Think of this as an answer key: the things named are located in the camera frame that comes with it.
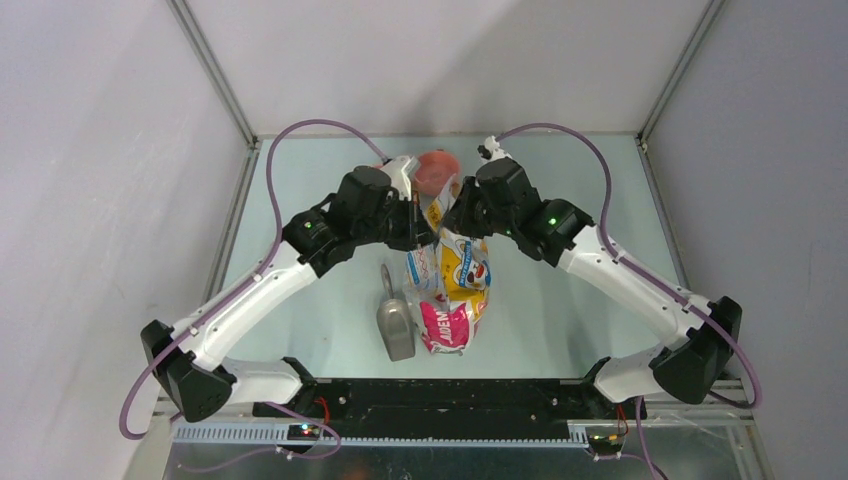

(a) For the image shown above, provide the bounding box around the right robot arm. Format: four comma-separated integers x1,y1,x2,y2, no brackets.
443,158,741,418

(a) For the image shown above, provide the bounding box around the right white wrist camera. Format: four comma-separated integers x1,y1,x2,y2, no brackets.
477,136,512,164

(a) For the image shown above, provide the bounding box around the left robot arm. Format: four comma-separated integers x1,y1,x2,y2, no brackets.
141,156,436,423

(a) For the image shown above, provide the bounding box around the cat food bag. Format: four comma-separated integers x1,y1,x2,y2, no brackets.
404,175,492,355

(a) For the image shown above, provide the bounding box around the metal food scoop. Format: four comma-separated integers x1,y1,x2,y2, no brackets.
376,264,416,362

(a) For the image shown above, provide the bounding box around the empty pink bowl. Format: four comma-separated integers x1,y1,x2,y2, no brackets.
413,150,460,196

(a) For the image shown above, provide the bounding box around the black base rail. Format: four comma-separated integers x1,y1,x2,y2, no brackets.
287,379,646,440

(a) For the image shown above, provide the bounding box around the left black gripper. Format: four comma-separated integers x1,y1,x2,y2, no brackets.
354,190,438,253

